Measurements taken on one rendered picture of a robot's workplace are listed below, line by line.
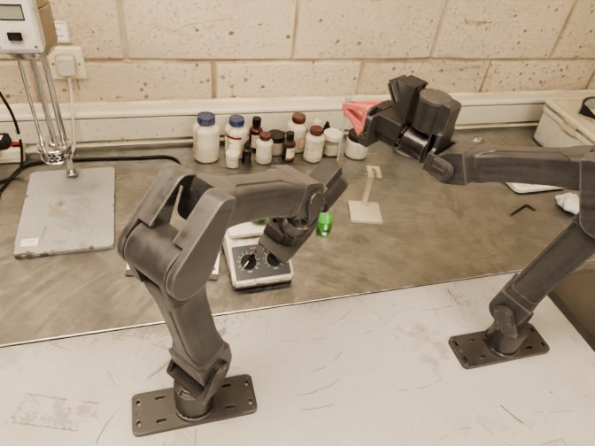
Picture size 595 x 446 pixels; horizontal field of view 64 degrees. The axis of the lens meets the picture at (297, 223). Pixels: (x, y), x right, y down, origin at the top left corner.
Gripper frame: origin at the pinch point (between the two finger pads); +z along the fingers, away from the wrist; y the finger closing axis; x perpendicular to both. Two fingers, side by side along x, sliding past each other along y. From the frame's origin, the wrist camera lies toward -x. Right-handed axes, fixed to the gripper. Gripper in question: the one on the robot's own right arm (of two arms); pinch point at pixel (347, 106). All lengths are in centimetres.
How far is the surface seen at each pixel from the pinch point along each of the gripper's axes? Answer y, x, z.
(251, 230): 21.7, 23.9, 3.4
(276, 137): -12.7, 26.9, 30.1
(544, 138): -89, 29, -20
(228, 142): -0.8, 27.7, 36.9
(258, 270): 25.0, 28.8, -2.8
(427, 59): -63, 10, 16
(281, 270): 21.0, 29.2, -5.7
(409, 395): 23, 32, -40
